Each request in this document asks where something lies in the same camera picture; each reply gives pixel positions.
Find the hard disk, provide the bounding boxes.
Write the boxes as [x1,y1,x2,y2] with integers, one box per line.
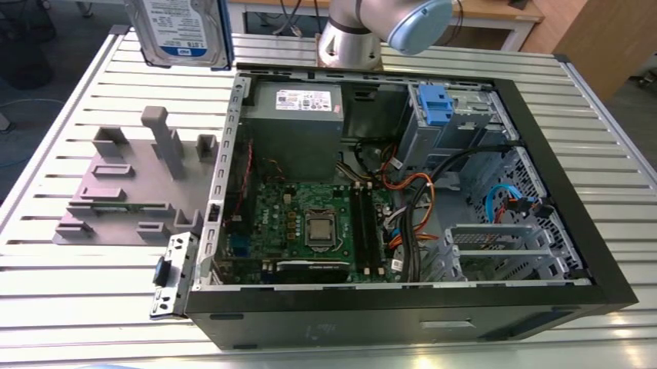
[122,0,234,72]

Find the metal disk bay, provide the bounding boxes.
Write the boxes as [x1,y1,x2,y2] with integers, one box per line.
[444,224,563,282]

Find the CPU socket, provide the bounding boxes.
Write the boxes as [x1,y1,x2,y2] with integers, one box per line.
[301,207,342,254]

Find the grey power supply unit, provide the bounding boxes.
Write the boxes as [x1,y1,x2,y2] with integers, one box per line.
[239,80,346,185]

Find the silver CPU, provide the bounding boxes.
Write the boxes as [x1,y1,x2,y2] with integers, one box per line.
[307,219,336,242]

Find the black RAM slot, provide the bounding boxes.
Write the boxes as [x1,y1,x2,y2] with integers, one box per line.
[350,182,376,276]

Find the green motherboard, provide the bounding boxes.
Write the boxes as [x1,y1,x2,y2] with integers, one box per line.
[219,181,408,286]

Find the black graphics card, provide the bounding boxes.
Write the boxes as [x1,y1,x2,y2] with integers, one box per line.
[273,259,354,285]

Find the blue drive latch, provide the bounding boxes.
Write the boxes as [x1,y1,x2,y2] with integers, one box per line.
[417,83,456,126]

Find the metal optical drive cage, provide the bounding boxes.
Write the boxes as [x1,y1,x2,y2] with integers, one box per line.
[398,81,518,176]

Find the black PC case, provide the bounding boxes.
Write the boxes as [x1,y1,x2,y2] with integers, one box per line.
[183,61,641,351]

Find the hinged metal slot retainer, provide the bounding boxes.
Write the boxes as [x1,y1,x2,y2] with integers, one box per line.
[149,230,201,321]

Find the grey parts rack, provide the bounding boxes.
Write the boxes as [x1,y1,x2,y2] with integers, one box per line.
[54,105,223,247]

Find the green RAM stick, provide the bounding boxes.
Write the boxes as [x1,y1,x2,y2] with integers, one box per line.
[90,203,171,215]

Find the wooden cabinet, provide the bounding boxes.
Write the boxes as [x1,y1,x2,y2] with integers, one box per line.
[521,0,657,101]

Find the orange yellow power wires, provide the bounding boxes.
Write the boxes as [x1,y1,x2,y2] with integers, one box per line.
[385,172,438,254]

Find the black cable bundle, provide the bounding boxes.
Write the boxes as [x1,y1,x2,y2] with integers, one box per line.
[398,142,517,284]

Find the blue data wire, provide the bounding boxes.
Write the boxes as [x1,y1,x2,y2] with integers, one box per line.
[484,183,533,224]

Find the orange black power wire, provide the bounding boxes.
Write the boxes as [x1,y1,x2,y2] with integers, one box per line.
[505,196,560,224]

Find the wooden desk white frame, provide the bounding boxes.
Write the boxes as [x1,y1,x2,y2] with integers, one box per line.
[225,0,547,53]

